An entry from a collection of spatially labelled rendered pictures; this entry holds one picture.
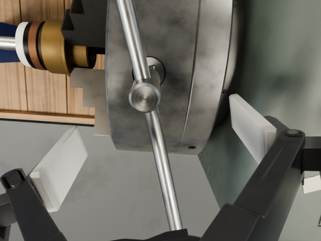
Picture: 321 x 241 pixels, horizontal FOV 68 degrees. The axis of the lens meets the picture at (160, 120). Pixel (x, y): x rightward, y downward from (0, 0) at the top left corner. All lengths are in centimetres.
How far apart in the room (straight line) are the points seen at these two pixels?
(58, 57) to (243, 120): 29
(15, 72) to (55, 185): 54
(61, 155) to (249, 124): 13
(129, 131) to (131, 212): 158
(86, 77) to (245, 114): 28
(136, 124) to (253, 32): 17
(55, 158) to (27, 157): 167
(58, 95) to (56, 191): 50
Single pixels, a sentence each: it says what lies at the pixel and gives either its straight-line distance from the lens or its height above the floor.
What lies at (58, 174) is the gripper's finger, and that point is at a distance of 17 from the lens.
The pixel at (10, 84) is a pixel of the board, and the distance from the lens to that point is 70.
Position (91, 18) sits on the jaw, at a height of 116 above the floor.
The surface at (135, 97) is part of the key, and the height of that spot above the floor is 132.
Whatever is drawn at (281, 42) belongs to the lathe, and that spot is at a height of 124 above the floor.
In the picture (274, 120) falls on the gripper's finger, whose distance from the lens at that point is 17.
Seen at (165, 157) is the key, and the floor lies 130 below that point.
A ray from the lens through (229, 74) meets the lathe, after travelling 31.
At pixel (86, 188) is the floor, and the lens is 180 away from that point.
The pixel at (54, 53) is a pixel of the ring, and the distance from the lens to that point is 39.
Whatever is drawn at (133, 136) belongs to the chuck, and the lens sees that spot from 30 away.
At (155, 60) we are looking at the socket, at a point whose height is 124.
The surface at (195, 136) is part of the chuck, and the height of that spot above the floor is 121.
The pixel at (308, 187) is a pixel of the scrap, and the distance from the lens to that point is 31.
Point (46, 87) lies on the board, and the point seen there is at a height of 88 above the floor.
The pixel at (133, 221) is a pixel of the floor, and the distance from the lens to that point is 190.
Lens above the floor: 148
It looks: 75 degrees down
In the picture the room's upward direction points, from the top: 176 degrees clockwise
